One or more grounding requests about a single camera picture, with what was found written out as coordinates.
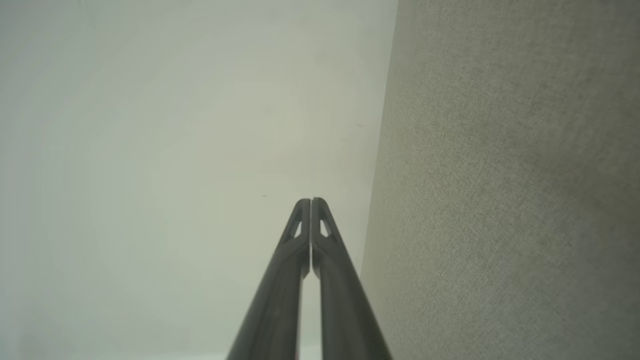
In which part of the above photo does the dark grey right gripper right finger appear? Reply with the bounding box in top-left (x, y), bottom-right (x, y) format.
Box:
top-left (312, 197), bottom-right (393, 360)

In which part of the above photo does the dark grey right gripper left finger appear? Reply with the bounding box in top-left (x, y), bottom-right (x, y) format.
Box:
top-left (226, 198), bottom-right (312, 360)

